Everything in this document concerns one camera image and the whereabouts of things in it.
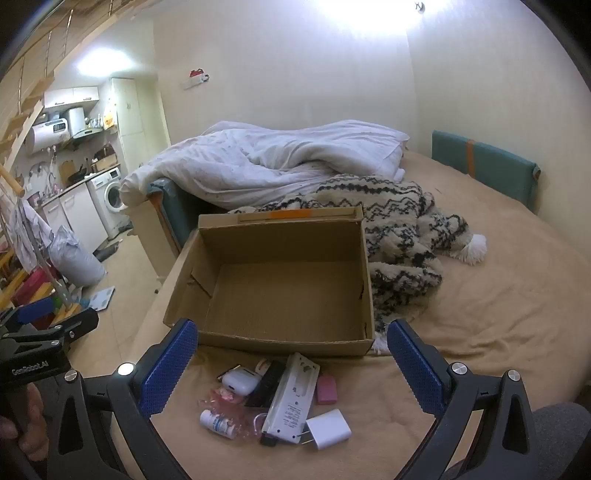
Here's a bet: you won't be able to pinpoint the yellow wooden rack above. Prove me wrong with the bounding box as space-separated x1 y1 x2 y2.
0 265 70 326

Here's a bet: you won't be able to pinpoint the black oblong item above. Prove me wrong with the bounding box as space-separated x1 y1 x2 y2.
245 361 287 408

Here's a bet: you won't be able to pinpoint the white water heater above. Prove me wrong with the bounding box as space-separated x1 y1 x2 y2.
23 119 72 155

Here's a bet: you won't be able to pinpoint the brown cardboard box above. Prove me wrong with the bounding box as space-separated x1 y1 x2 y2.
163 206 376 357

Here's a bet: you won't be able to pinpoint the teal padded bed end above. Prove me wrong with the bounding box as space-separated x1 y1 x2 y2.
147 180 204 252

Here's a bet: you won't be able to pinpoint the white duvet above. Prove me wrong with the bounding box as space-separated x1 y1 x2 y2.
119 120 411 210

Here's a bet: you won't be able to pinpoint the white wall fixture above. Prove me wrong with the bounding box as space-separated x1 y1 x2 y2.
181 68 209 89

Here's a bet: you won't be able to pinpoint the white bathroom scale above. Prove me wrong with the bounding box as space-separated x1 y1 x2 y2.
85 286 115 313

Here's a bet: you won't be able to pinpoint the black patterned cream blanket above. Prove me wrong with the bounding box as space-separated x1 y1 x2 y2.
228 174 489 355

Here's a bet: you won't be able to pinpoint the grey stuffed bag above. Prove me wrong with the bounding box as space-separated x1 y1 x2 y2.
48 228 107 287

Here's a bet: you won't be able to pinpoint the white charger plug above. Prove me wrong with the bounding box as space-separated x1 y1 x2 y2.
302 408 352 452

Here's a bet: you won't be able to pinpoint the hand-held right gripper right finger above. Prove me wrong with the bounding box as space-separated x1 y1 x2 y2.
387 318 539 480

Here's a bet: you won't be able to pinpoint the white pill bottle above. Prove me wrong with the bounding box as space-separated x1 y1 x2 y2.
199 410 238 439

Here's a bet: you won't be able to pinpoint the person's right leg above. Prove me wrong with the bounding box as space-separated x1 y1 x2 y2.
531 401 591 480

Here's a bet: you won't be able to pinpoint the grey hanging cloth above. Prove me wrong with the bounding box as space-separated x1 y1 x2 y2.
9 198 54 273

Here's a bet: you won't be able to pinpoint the person's left hand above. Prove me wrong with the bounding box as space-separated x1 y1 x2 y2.
0 384 48 461

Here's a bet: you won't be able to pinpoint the pink foot-shaped toy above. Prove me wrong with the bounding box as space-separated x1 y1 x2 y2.
203 385 266 439

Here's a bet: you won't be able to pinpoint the wooden staircase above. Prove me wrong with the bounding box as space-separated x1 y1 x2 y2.
0 0 139 160

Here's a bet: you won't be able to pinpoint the range hood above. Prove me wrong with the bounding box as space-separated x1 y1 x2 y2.
65 107 100 139

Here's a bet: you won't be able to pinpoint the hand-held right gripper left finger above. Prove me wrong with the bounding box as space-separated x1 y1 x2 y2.
34 318 199 480

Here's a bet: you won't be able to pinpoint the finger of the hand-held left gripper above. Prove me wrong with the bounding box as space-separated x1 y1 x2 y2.
0 308 100 356
0 298 55 330

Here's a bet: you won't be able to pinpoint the white washing machine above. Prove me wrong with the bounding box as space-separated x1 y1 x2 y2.
88 167 127 238

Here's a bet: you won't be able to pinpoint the white rectangular device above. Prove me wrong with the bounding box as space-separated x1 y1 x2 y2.
261 353 321 446

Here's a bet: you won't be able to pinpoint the white earbud case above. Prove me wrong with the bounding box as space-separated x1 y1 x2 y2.
222 367 263 397

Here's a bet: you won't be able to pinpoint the white kitchen base cabinet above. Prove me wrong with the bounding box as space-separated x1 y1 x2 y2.
41 185 109 252

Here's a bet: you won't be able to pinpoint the tall cream cabinet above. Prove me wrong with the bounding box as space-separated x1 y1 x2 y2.
110 78 147 171

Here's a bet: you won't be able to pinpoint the white wall cabinets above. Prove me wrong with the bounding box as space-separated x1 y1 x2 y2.
44 87 100 109

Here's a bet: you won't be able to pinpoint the small pink bottle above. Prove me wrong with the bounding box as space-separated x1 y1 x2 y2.
316 375 338 405

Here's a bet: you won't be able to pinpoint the teal cushion with orange strap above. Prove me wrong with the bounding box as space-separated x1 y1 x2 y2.
431 130 542 214

